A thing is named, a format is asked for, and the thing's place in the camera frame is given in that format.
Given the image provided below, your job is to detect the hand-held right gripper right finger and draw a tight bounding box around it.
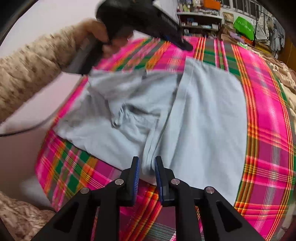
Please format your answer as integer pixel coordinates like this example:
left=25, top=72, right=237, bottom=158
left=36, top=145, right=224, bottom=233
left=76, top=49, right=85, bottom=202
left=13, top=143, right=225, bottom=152
left=154, top=156, right=266, bottom=241

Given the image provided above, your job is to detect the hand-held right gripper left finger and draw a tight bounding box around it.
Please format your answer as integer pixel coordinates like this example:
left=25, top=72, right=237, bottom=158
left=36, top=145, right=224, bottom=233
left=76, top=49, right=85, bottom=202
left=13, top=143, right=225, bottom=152
left=31, top=156, right=140, bottom=241

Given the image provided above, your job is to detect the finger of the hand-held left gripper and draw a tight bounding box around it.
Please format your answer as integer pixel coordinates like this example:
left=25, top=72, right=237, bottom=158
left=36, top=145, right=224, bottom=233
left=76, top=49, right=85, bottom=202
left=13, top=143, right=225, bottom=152
left=166, top=34, right=193, bottom=52

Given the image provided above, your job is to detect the light blue t-shirt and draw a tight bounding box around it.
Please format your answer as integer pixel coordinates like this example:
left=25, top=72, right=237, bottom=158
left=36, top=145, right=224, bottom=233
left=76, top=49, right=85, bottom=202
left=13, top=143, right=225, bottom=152
left=54, top=57, right=248, bottom=202

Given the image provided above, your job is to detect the clothes rack with clothes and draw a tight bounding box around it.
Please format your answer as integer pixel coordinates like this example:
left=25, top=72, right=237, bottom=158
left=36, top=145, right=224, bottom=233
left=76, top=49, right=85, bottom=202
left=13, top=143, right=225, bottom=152
left=254, top=11, right=286, bottom=58

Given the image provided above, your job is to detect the person's left hand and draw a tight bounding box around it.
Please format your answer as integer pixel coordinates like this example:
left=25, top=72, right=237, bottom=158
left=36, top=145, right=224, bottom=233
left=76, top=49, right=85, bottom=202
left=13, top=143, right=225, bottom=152
left=91, top=20, right=134, bottom=58

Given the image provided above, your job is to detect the cluttered shelf unit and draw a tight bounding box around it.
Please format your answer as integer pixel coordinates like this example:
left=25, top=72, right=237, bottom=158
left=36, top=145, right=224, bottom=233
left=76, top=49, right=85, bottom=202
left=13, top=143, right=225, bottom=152
left=176, top=0, right=223, bottom=37

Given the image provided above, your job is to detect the orange storage box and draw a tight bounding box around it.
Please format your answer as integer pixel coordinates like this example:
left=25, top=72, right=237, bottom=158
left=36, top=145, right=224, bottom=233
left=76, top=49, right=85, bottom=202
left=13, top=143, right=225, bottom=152
left=203, top=0, right=221, bottom=10

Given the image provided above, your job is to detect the brown paper bag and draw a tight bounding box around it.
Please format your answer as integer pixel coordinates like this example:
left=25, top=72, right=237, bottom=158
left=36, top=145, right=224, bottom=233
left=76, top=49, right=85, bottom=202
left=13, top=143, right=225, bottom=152
left=222, top=13, right=234, bottom=25

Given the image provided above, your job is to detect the green shopping bag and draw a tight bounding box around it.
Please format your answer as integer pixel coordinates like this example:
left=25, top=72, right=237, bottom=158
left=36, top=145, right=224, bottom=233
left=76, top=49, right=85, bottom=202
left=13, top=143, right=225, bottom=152
left=233, top=16, right=256, bottom=41

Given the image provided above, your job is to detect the barred window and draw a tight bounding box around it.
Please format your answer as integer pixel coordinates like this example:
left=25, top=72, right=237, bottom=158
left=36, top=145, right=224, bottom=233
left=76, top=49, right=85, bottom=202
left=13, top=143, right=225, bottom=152
left=220, top=0, right=266, bottom=21

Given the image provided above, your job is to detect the wooden wardrobe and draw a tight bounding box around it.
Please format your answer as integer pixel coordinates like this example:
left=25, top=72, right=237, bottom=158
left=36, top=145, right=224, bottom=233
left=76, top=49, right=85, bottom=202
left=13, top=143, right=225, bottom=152
left=277, top=30, right=296, bottom=67

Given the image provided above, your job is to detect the brown patterned blanket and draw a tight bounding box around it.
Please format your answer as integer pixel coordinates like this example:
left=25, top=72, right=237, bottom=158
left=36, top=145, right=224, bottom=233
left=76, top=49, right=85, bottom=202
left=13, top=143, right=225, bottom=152
left=245, top=44, right=296, bottom=93

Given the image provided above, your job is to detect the pink plaid bed sheet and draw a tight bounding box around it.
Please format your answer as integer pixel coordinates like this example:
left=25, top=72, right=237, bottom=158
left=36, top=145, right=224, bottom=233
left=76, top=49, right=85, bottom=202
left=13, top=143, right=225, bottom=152
left=35, top=36, right=296, bottom=241

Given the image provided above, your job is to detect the beige knitted sweater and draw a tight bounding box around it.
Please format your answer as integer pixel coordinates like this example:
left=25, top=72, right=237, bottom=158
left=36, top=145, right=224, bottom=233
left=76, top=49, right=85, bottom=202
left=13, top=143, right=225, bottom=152
left=0, top=191, right=57, bottom=241

